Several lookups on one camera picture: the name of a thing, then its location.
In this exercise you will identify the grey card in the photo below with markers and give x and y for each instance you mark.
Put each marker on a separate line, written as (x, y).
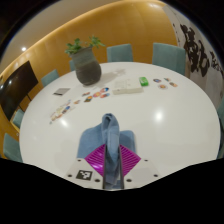
(61, 91)

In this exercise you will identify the small green object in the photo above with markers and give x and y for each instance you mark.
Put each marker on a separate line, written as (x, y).
(143, 81)

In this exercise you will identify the white calligraphy folding screen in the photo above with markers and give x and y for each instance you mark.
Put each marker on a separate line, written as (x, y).
(200, 53)

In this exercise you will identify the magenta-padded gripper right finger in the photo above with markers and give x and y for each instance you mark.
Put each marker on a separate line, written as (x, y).
(128, 159)

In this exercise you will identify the colourful sticker sheet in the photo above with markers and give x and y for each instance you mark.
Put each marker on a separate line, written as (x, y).
(60, 111)

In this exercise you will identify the blue towel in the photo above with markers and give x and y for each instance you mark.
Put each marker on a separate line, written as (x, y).
(111, 133)

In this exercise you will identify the ceiling spot lights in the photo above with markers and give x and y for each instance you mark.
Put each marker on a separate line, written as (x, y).
(23, 49)

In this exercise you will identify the potted plant in grey pot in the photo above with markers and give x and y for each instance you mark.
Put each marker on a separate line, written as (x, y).
(87, 68)

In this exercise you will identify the group of teal chairs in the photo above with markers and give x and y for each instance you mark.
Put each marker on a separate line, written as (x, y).
(168, 56)

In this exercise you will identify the white flat box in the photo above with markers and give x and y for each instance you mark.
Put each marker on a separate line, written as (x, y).
(126, 87)

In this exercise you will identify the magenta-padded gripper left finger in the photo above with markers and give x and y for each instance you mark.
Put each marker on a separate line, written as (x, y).
(96, 160)

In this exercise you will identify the black wall screen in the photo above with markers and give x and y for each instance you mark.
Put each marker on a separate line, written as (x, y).
(16, 88)

